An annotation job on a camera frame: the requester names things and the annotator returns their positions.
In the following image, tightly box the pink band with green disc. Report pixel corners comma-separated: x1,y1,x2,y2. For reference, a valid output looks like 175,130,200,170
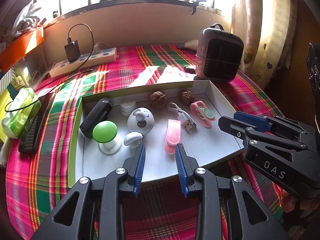
189,100,216,128

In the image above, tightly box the white usb cable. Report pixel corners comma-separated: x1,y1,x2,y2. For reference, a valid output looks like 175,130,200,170
166,101,198,134

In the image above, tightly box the brown walnut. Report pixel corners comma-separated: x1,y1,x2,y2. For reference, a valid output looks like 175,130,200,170
148,91,167,109
179,90,195,105

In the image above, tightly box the pink hair clip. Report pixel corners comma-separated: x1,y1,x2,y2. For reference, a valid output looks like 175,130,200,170
164,119,181,154

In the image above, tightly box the green mushroom lamp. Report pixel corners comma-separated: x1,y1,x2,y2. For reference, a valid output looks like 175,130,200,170
92,121,123,154

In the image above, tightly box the small white mushroom figure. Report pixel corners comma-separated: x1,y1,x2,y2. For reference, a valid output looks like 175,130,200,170
124,132,143,148

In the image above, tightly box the white panda dome toy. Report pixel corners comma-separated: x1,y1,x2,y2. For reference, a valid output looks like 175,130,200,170
127,107,155,135

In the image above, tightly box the small clear plastic jar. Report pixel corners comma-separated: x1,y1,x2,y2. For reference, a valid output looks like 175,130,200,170
120,100,137,116

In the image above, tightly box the person's right hand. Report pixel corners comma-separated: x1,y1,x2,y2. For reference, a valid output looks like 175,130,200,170
281,190,320,213

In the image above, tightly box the white shallow cardboard box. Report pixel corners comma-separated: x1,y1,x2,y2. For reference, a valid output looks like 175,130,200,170
67,80,243,187

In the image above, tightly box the small dark object on cloth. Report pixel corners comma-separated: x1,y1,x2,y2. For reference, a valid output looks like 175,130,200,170
183,65,196,74

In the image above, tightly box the pink black portable heater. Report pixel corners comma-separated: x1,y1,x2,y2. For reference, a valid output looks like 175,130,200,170
195,23,244,82

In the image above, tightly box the black rectangular device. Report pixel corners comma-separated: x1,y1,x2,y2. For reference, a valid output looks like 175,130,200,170
80,97,113,139

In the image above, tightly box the beige pouch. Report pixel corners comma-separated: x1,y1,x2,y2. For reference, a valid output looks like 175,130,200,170
177,40,199,51

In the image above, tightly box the heart pattern curtain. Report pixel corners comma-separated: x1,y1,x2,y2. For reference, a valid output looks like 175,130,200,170
231,0,297,89

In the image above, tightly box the green white tissue pack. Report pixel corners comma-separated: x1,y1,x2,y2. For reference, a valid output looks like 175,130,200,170
1,88,41,139

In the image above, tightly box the black window latch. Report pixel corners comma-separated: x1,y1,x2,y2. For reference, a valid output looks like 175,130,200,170
191,0,207,15

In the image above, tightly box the white power strip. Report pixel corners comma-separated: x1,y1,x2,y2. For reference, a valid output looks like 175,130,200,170
49,48,118,77

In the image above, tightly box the black charger adapter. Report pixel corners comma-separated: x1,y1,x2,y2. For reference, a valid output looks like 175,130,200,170
65,37,80,62

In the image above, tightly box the orange box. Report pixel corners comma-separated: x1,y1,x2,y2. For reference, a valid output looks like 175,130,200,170
0,26,44,73

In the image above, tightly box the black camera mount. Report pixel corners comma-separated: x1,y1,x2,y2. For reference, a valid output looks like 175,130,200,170
306,43,320,120

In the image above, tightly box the black charging cable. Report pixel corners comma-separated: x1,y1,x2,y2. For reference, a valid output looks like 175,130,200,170
4,23,94,113

